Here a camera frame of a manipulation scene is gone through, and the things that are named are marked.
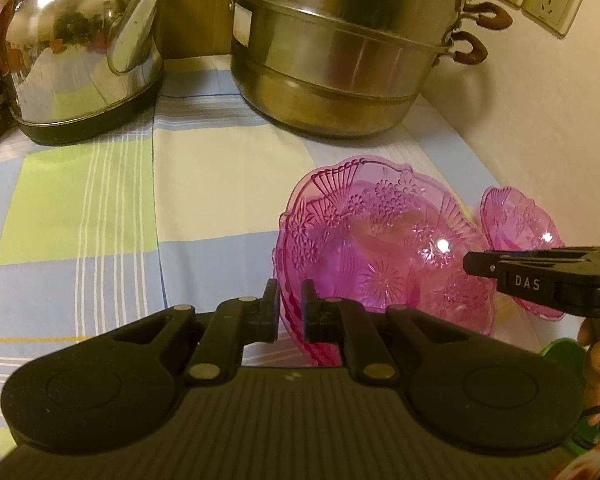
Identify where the stainless steel steamer base pot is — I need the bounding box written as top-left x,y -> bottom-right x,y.
228,5 -> 489,140

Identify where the stainless steel steamer tier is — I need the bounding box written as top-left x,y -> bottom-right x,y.
186,0 -> 514,57

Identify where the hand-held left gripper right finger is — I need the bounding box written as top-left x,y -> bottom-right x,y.
302,280 -> 476,384

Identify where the pink patterned plastic bowl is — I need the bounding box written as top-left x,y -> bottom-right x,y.
274,157 -> 497,337
279,285 -> 343,368
479,186 -> 570,322

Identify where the green plastic bowl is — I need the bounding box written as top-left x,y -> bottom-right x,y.
539,337 -> 600,453

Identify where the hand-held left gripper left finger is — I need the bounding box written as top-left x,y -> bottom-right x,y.
106,280 -> 281,388

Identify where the stainless steel kettle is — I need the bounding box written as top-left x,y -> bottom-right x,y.
2,0 -> 167,147

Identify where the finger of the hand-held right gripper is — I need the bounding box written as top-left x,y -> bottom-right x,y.
462,246 -> 583,281

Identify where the checked pastel tablecloth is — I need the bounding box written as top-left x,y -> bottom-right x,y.
0,52 -> 547,463

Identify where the red white printed item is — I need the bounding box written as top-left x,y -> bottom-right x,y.
555,439 -> 600,480

